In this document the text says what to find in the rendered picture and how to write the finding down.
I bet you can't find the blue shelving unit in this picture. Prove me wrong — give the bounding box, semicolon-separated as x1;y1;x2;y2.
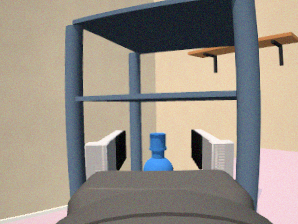
65;0;261;212

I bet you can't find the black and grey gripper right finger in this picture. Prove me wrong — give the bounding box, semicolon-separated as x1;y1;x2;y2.
191;129;234;177

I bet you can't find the blue bottle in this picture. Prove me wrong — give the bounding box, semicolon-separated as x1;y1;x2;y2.
143;133;174;171

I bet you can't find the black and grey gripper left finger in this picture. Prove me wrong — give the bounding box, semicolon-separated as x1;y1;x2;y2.
85;130;126;180

